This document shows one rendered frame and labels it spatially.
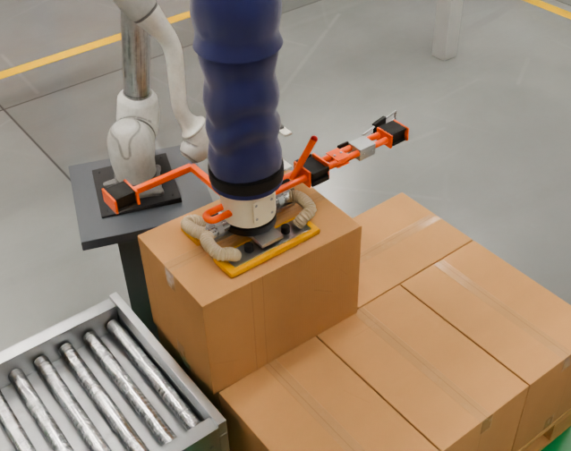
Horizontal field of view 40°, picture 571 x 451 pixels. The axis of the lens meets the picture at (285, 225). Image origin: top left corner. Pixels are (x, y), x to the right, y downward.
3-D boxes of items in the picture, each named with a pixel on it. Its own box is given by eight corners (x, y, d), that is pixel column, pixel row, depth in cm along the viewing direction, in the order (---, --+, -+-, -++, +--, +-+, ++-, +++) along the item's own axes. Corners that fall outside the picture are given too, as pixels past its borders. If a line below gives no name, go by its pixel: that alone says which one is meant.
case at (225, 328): (213, 395, 247) (201, 307, 222) (153, 321, 272) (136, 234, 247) (357, 312, 274) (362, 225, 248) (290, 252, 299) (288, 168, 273)
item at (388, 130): (390, 148, 263) (391, 136, 260) (375, 140, 267) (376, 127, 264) (408, 140, 267) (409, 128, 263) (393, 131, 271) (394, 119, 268)
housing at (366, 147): (360, 162, 258) (361, 150, 255) (346, 153, 262) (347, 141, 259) (376, 154, 261) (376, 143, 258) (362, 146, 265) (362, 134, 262)
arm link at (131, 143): (111, 187, 288) (98, 139, 273) (118, 157, 301) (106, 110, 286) (155, 184, 287) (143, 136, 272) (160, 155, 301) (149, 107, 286)
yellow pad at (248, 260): (231, 279, 230) (230, 267, 227) (212, 261, 236) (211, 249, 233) (320, 234, 245) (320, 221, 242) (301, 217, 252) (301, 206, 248)
